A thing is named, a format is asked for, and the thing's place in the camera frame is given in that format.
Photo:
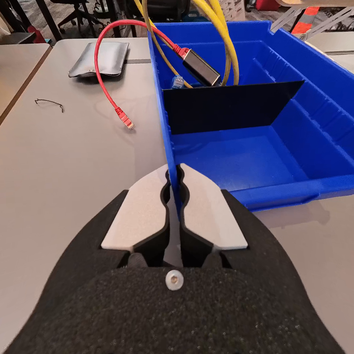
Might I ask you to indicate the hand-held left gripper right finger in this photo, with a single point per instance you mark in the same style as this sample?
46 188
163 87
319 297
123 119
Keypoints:
213 218

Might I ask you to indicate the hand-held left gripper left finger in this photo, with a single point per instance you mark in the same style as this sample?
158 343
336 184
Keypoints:
138 218

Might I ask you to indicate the blue storage bin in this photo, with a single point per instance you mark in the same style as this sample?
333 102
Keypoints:
249 155

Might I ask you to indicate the black ethernet adapter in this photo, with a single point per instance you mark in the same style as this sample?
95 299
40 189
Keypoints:
202 69

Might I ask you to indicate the black bin divider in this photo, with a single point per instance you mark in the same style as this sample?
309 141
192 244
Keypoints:
221 107

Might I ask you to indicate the grey pouch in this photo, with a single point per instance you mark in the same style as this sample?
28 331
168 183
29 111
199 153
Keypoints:
105 59

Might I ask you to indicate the white metal stand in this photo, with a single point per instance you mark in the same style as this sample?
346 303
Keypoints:
284 22

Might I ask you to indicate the printed white box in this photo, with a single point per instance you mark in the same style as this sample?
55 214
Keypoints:
235 9

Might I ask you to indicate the black office chair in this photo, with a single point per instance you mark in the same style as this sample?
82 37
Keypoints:
80 11

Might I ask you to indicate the orange safety vest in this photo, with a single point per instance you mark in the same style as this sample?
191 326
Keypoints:
305 19

